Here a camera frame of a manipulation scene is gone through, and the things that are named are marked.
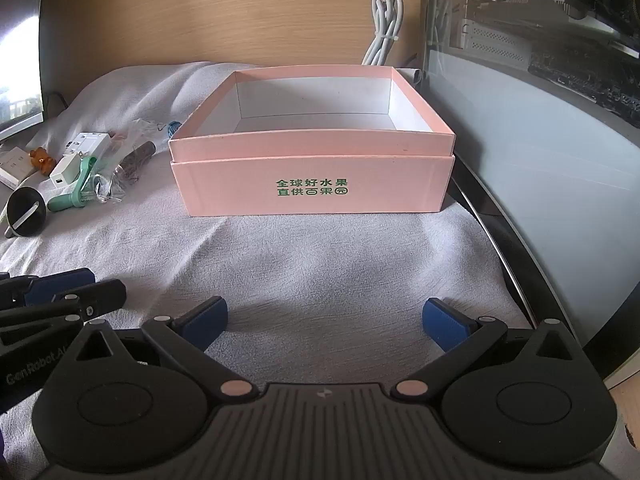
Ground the white box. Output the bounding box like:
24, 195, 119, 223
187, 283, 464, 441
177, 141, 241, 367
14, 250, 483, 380
0, 146, 38, 191

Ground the mint green plastic tool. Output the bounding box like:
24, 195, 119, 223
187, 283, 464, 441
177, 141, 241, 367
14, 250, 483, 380
47, 156, 98, 212

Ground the computer monitor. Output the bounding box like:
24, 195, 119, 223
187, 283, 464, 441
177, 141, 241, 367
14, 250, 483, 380
0, 0, 48, 143

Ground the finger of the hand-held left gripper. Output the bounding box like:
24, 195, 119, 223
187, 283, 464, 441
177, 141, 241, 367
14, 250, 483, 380
0, 268, 97, 306
0, 280, 127, 346

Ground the white travel adapter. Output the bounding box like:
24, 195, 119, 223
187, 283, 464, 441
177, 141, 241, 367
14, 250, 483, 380
64, 131, 111, 158

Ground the white bundled cable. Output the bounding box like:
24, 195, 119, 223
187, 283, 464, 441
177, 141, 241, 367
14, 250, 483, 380
357, 0, 405, 67

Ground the pink cardboard box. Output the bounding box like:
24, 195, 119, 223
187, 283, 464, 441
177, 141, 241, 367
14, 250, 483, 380
168, 65, 456, 217

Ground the wooden back panel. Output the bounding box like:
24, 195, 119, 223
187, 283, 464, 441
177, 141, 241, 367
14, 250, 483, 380
40, 0, 431, 111

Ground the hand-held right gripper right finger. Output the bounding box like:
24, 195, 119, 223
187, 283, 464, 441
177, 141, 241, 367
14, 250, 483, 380
391, 298, 581, 401

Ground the orange bear figurine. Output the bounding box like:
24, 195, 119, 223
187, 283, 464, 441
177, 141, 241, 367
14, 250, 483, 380
27, 147, 56, 177

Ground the glass-sided computer case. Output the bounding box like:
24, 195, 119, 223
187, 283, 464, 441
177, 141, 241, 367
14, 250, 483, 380
420, 0, 640, 391

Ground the clear plastic bag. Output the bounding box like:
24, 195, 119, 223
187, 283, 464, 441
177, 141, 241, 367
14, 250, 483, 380
92, 120, 166, 206

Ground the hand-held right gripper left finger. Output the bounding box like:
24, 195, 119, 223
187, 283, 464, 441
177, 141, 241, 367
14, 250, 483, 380
75, 296, 257, 402

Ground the white cloth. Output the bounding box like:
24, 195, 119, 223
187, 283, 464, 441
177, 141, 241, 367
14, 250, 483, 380
0, 61, 533, 461

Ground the white charger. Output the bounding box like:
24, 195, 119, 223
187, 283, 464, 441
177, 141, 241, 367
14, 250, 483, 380
49, 155, 83, 191

